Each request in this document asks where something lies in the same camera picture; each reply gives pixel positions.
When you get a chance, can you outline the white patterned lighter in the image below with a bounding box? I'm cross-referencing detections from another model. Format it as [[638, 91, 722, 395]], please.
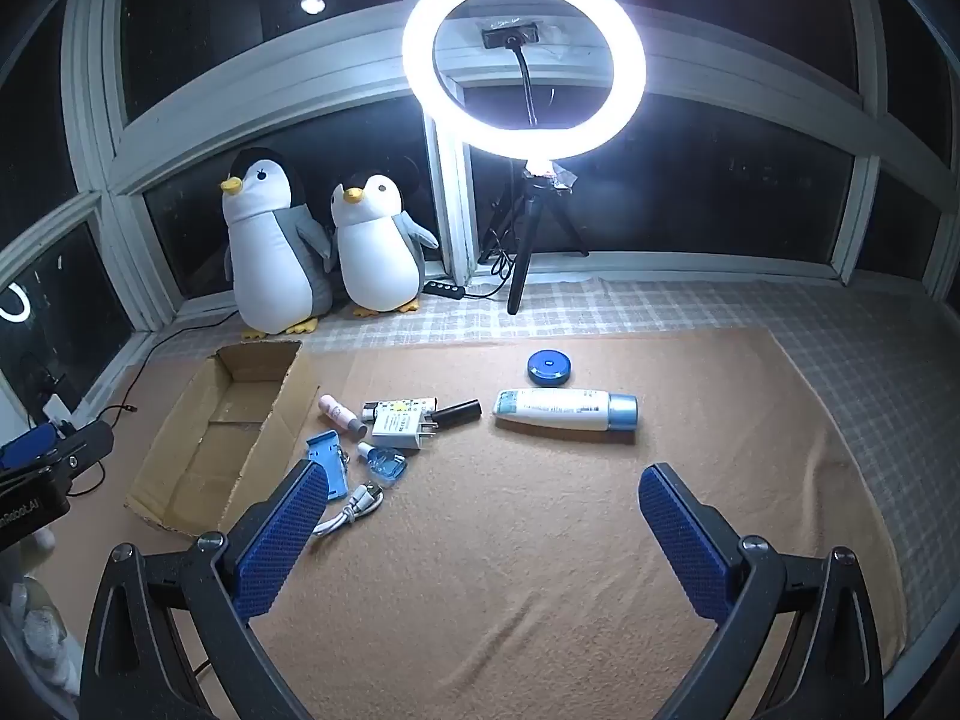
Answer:
[[362, 396, 440, 425]]

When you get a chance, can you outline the white cloth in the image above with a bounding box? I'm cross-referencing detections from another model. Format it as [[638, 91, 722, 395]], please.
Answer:
[[0, 577, 83, 698]]

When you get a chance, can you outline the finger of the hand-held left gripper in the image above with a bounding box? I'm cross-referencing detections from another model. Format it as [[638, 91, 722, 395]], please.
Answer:
[[52, 421, 116, 478], [0, 424, 59, 470]]

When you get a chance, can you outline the blue plastic holder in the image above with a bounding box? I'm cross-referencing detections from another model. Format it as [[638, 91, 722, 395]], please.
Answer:
[[304, 430, 350, 502]]

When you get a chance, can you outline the pink tube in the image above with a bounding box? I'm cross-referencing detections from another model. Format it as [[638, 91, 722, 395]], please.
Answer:
[[319, 394, 368, 438]]

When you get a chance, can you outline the white charger adapter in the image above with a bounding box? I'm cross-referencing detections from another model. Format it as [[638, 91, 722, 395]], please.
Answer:
[[371, 411, 441, 455]]

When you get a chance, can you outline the white window frame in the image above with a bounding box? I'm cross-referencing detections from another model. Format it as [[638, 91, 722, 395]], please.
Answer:
[[0, 0, 960, 335]]

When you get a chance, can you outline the black power cable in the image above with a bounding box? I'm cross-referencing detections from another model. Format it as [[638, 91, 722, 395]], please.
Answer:
[[112, 311, 241, 421]]

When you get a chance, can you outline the brown cardboard box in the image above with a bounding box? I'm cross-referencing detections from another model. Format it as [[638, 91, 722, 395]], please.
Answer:
[[124, 340, 323, 541]]

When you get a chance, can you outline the white cable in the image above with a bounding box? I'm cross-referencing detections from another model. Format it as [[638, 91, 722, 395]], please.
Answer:
[[311, 481, 385, 539]]

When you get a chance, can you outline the blue round tin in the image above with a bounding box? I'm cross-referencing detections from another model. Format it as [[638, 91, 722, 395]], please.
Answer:
[[524, 349, 575, 389]]

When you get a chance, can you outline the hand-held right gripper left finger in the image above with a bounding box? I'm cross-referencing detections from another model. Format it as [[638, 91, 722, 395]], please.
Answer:
[[79, 457, 331, 720]]

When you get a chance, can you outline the small penguin plush toy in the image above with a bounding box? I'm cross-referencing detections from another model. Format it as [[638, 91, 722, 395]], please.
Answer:
[[330, 171, 440, 318]]

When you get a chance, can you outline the black ring light cable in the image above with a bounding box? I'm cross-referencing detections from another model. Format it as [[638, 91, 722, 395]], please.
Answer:
[[461, 240, 512, 299]]

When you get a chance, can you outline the large penguin plush toy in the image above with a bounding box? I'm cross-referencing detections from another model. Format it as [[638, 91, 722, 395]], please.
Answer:
[[220, 148, 336, 340]]

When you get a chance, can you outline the small blue glass bottle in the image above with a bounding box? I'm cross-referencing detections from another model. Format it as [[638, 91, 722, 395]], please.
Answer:
[[355, 441, 410, 487]]

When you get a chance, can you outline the white bottle with blue cap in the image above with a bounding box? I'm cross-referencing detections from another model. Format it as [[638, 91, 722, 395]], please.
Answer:
[[493, 388, 639, 432]]

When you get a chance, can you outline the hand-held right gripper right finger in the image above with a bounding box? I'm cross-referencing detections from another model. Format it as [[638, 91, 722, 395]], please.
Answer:
[[637, 463, 886, 720]]

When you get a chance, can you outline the white ring light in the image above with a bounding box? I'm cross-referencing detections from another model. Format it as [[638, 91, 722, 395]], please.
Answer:
[[402, 0, 647, 162]]

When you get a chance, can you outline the black phone holder clip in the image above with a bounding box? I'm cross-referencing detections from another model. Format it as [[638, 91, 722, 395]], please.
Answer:
[[480, 24, 542, 127]]

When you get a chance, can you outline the checkered blanket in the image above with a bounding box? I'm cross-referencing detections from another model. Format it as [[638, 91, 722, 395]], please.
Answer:
[[142, 274, 960, 683]]

